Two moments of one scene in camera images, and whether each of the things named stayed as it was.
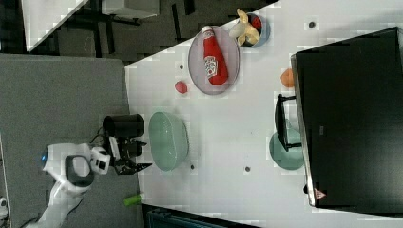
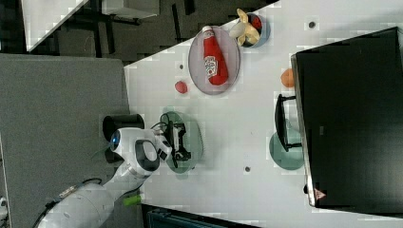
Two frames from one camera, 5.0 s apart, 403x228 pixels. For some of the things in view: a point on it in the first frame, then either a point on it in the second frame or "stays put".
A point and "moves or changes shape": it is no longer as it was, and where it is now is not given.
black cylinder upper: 124,125 stays put
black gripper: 129,149 to 174,133
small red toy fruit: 181,86 stays put
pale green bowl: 169,140 moves or changes shape
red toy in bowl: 257,22 stays put
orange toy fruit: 287,78 stays put
